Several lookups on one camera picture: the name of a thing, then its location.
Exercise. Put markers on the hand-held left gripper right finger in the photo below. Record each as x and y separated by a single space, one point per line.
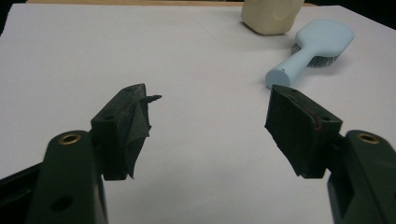
299 133

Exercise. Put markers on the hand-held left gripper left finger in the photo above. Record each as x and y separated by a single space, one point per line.
121 130

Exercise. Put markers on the light blue hairbrush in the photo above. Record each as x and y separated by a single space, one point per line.
323 37

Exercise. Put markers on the beige square cup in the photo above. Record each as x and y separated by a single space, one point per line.
271 15

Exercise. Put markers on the white table cover sheet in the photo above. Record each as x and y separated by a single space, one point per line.
199 62

